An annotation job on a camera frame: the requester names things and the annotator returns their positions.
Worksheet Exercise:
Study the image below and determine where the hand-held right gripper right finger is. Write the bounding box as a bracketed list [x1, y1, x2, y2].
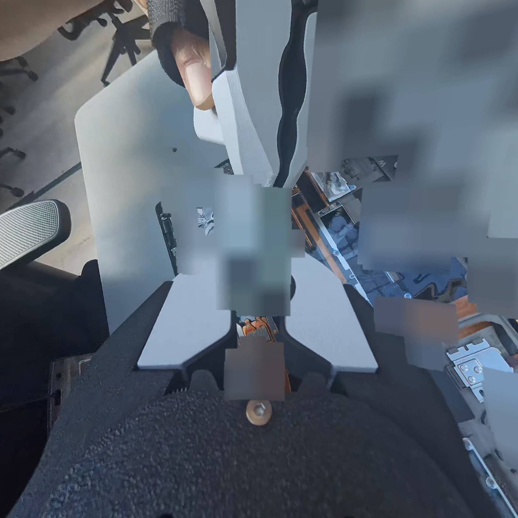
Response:
[284, 254, 379, 373]

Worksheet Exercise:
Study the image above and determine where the black chair base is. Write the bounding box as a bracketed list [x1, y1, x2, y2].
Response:
[58, 0, 152, 86]

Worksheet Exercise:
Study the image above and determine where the mesh office chair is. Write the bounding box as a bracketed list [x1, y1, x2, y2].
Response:
[0, 199, 72, 271]

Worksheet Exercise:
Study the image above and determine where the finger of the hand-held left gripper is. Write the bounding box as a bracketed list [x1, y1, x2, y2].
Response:
[278, 11, 319, 188]
[210, 0, 294, 188]

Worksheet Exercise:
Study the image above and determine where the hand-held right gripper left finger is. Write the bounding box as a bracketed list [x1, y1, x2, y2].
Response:
[138, 274, 238, 370]

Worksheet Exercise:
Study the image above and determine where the person's left hand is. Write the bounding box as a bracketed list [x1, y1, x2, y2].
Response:
[169, 28, 215, 111]

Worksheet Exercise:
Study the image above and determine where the black laptop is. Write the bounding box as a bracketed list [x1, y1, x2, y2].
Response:
[156, 156, 518, 518]

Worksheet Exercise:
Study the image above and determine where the person's dark clothing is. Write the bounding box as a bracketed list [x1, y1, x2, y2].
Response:
[0, 259, 110, 518]

